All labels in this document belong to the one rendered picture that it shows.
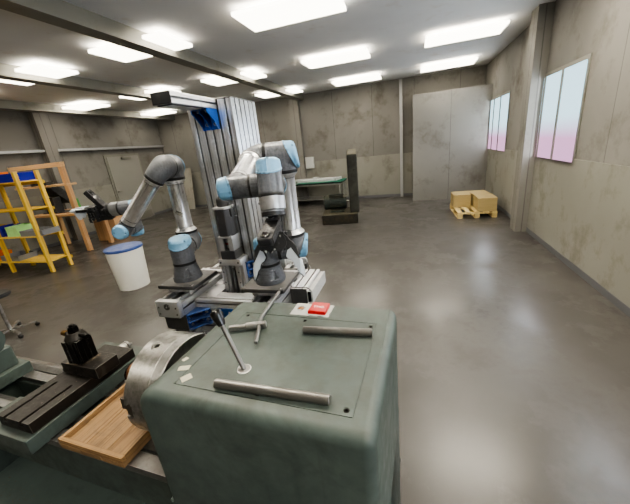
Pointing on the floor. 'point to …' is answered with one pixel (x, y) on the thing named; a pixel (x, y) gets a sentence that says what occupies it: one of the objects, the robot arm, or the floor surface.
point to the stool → (3, 310)
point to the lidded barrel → (128, 265)
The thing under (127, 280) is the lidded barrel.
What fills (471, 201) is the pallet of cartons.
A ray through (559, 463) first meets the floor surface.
